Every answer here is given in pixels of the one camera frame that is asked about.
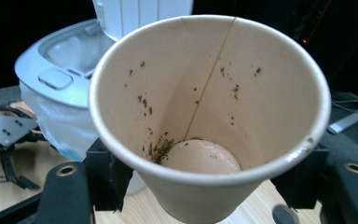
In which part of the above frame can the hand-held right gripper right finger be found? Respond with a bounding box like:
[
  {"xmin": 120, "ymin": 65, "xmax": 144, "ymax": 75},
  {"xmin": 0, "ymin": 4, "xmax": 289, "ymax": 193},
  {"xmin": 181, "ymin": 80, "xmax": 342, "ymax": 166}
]
[{"xmin": 269, "ymin": 147, "xmax": 330, "ymax": 210}]

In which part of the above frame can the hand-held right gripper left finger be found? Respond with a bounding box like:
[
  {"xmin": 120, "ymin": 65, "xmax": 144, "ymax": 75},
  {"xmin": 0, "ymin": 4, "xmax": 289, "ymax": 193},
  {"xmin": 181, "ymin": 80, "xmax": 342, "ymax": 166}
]
[{"xmin": 85, "ymin": 138, "xmax": 135, "ymax": 213}]

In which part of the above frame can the white and blue pedal bin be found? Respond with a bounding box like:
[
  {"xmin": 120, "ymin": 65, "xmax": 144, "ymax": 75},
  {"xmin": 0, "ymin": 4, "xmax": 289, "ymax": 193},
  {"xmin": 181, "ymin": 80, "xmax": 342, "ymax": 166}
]
[{"xmin": 13, "ymin": 0, "xmax": 195, "ymax": 195}]

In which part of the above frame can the small brown paper cup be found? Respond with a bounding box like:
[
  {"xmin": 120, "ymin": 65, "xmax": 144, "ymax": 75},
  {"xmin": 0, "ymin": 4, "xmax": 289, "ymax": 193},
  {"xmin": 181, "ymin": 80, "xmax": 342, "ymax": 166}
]
[{"xmin": 88, "ymin": 14, "xmax": 333, "ymax": 224}]

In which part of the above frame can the clear plastic bin liner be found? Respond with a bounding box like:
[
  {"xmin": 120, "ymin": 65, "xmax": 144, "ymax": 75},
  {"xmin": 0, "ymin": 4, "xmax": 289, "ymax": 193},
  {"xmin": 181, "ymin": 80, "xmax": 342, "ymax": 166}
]
[{"xmin": 19, "ymin": 79, "xmax": 100, "ymax": 162}]

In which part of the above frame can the white metal stand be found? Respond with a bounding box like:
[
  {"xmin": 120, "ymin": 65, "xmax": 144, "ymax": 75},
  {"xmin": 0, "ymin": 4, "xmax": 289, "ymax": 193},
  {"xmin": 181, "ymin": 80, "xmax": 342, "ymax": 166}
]
[{"xmin": 326, "ymin": 91, "xmax": 358, "ymax": 135}]

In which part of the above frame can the bundle of floor cables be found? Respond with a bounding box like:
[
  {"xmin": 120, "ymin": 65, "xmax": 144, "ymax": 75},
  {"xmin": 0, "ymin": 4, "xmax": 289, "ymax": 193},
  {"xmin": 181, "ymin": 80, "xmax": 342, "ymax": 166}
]
[{"xmin": 330, "ymin": 95, "xmax": 358, "ymax": 121}]

